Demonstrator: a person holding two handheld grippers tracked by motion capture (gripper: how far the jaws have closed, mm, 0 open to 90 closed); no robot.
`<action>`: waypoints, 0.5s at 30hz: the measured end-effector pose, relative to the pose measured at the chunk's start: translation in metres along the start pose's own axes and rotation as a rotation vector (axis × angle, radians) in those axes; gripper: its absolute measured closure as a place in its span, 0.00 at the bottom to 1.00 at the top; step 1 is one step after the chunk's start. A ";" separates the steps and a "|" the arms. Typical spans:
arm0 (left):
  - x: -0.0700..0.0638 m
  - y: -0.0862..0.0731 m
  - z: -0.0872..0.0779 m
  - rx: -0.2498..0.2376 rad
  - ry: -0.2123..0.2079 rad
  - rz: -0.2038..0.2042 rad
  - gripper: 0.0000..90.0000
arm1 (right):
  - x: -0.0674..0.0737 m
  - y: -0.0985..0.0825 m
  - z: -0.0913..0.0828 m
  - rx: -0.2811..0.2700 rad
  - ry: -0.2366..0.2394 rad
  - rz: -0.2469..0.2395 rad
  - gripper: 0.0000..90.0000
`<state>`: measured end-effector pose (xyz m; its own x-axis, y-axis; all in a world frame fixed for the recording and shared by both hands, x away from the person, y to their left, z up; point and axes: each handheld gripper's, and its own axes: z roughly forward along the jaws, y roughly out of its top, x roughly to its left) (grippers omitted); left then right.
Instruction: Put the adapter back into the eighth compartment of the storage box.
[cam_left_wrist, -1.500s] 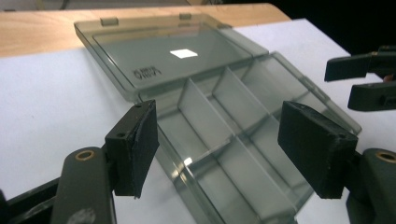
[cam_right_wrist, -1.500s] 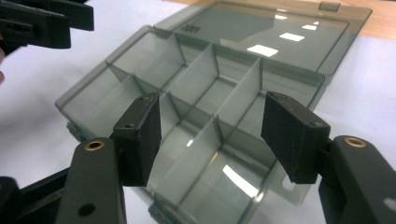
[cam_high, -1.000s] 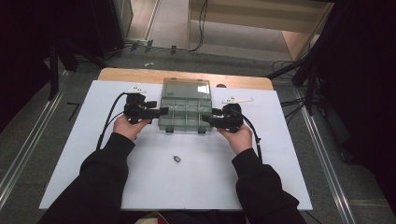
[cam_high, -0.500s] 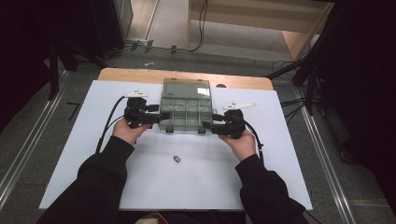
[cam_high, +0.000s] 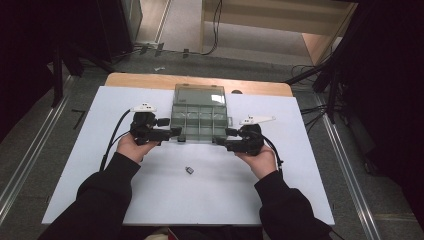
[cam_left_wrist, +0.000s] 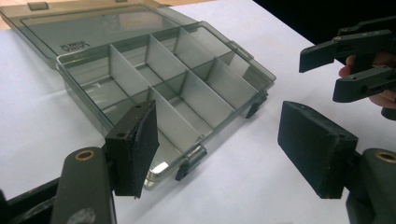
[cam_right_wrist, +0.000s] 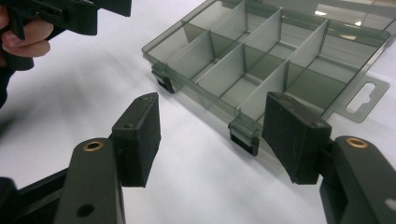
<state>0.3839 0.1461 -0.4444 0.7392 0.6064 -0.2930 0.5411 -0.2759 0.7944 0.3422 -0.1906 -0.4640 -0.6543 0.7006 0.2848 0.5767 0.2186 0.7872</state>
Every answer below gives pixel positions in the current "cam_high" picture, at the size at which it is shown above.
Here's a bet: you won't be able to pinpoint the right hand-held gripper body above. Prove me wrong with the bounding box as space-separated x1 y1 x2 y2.
224 114 277 157

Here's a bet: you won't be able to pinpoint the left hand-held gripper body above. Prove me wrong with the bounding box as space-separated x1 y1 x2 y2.
129 103 172 146

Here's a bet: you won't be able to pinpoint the grey transparent storage box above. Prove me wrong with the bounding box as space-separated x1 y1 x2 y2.
168 83 234 144

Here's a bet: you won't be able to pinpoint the person's left hand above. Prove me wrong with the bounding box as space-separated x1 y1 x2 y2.
115 132 160 165

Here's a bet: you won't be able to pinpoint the person's right hand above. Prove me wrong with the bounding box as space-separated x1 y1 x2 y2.
234 144 278 181

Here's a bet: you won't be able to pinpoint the wooden table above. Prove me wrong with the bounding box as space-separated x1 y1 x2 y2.
104 72 294 98

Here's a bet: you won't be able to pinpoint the white table board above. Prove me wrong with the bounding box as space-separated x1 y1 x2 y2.
41 85 336 227

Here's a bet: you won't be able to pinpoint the black tripod stand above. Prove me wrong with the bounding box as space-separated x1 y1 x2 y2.
283 6 359 125

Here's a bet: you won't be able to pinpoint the black metal stand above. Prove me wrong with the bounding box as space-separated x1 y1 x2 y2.
46 41 116 108

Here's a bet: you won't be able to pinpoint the dark cabinet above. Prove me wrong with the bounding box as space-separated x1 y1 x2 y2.
95 0 144 63

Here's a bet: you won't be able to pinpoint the light wooden shelf unit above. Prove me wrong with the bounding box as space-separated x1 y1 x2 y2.
199 0 358 66

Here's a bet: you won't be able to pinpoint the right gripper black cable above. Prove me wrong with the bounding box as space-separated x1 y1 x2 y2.
261 133 285 178

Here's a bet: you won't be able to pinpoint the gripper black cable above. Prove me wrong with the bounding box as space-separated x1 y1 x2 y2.
99 109 133 173
261 133 285 178

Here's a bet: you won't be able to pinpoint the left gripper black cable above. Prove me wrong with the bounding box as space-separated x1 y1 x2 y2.
99 109 133 173

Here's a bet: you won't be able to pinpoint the black floor cables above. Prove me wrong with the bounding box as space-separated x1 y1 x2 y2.
290 63 336 135

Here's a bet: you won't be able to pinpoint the hanging black cable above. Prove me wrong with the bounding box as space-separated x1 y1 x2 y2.
200 0 224 56

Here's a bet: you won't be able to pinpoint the metal floor rail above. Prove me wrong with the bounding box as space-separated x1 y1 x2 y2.
313 93 383 240
0 75 75 225

